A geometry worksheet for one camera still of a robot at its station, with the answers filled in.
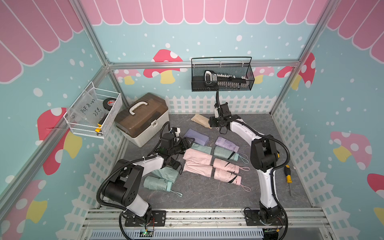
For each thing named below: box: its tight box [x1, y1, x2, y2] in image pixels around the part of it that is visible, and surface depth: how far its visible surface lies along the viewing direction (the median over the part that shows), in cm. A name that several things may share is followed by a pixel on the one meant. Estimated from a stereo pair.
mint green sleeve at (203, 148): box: [191, 142, 212, 155], surface depth 102 cm
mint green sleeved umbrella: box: [213, 146, 249, 164], surface depth 96 cm
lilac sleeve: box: [183, 128, 210, 146], surface depth 108 cm
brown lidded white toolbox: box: [114, 92, 170, 148], surface depth 97 cm
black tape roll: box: [102, 97, 117, 111], surface depth 81 cm
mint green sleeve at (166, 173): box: [151, 166, 179, 183], surface depth 89 cm
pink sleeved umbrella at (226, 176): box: [213, 168, 252, 192], surface depth 87 cm
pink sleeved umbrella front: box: [213, 158, 250, 174], surface depth 91 cm
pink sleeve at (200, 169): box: [183, 160, 213, 178], surface depth 90 cm
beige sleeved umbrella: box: [190, 113, 213, 129], surface depth 116 cm
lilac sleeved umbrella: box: [215, 136, 240, 153], surface depth 102 cm
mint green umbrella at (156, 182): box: [143, 175, 183, 197], surface depth 84 cm
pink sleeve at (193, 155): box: [182, 148, 213, 166], surface depth 96 cm
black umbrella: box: [170, 156, 183, 175], surface depth 93 cm
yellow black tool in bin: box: [95, 113, 109, 133], surface depth 65 cm
